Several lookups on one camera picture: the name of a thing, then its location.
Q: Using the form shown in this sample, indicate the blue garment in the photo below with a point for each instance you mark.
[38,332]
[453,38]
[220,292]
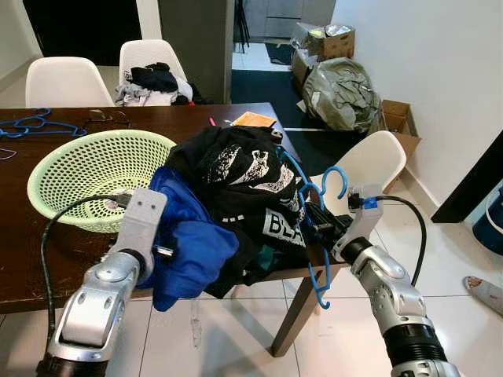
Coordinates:
[192,251]

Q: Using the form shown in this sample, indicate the blue plastic hanger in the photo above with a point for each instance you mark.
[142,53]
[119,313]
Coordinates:
[31,122]
[334,169]

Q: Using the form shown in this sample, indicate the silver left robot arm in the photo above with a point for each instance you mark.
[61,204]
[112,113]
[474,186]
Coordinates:
[98,306]

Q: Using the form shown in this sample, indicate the white plastic chair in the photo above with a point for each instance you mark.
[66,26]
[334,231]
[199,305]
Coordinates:
[67,82]
[373,161]
[149,53]

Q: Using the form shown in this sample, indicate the black white-printed shirt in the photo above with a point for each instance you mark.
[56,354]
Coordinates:
[236,181]

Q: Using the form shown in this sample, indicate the light green plastic basket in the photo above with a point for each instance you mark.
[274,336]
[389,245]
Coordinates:
[94,169]

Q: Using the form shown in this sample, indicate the open brown cardboard box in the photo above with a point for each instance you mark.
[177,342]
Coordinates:
[401,122]

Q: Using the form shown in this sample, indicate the orange booklet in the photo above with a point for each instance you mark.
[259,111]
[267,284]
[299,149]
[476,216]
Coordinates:
[253,119]

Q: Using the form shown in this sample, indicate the olive green stuffed bag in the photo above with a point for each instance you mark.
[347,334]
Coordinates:
[342,94]

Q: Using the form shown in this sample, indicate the red pen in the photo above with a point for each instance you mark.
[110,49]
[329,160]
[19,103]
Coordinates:
[212,122]

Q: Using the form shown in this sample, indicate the dark wooden table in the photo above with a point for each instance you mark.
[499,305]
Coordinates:
[23,259]

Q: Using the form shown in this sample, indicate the dark eyeglasses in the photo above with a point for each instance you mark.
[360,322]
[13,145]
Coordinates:
[106,118]

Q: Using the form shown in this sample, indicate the black panel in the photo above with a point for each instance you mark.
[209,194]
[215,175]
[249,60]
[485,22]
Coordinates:
[471,181]

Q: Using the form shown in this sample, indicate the blue bucket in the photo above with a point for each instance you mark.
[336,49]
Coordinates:
[491,224]

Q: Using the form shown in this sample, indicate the person's foot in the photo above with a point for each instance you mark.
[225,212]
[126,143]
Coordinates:
[483,292]

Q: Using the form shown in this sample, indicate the pile of mixed clothes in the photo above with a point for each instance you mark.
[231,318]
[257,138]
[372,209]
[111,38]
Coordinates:
[153,82]

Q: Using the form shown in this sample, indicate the brown cardboard box with foil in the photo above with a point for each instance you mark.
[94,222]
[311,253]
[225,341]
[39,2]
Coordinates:
[338,45]

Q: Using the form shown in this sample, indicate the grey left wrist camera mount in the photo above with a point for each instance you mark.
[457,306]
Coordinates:
[141,216]

